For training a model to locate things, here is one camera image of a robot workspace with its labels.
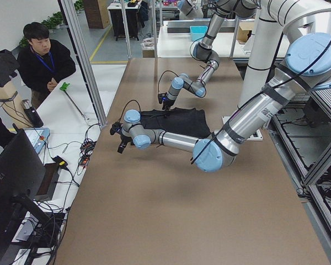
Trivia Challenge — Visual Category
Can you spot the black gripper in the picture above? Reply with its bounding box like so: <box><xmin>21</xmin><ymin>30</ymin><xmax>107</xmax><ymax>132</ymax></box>
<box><xmin>110</xmin><ymin>121</ymin><xmax>132</xmax><ymax>153</ymax></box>
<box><xmin>157</xmin><ymin>93</ymin><xmax>174</xmax><ymax>110</ymax></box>

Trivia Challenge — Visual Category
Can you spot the black t-shirt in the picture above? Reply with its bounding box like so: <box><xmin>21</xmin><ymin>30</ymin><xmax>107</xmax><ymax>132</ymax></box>
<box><xmin>139</xmin><ymin>108</ymin><xmax>211</xmax><ymax>139</ymax></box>

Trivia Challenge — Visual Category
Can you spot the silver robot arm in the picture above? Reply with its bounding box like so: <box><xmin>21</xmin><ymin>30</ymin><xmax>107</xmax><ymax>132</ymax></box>
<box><xmin>158</xmin><ymin>1</ymin><xmax>258</xmax><ymax>110</ymax></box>
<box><xmin>110</xmin><ymin>1</ymin><xmax>331</xmax><ymax>172</ymax></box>

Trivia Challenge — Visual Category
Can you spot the teach pendant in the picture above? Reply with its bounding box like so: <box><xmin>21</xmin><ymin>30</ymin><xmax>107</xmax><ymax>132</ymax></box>
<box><xmin>24</xmin><ymin>128</ymin><xmax>50</xmax><ymax>154</ymax></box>

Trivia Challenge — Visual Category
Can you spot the black thermos bottle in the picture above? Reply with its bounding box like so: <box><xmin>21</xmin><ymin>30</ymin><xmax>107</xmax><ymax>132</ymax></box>
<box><xmin>22</xmin><ymin>99</ymin><xmax>44</xmax><ymax>128</ymax></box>

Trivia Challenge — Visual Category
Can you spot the black computer monitor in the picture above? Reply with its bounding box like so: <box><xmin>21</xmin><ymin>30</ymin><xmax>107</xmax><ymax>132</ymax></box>
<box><xmin>0</xmin><ymin>129</ymin><xmax>48</xmax><ymax>253</ymax></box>

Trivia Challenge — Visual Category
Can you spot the man in black jacket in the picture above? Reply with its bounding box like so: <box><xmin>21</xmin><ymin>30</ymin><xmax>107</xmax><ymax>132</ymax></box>
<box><xmin>17</xmin><ymin>22</ymin><xmax>76</xmax><ymax>108</ymax></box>

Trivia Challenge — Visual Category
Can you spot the aluminium frame cage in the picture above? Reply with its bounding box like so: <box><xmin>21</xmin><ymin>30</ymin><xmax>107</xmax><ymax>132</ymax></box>
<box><xmin>57</xmin><ymin>0</ymin><xmax>107</xmax><ymax>128</ymax></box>

